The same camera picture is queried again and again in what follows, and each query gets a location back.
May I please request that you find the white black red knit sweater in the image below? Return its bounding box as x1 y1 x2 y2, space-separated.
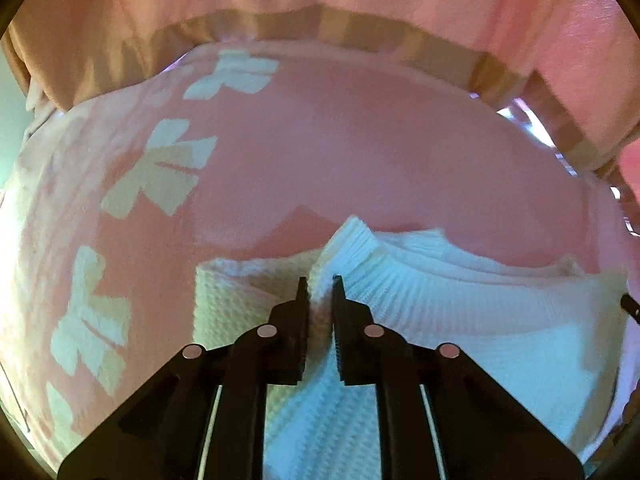
192 215 632 480

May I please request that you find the pink bow-print blanket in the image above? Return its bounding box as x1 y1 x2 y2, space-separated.
0 40 640 468

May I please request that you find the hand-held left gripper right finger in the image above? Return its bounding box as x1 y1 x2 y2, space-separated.
332 274 584 480

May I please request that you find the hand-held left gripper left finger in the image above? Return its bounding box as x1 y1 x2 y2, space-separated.
57 276 309 480

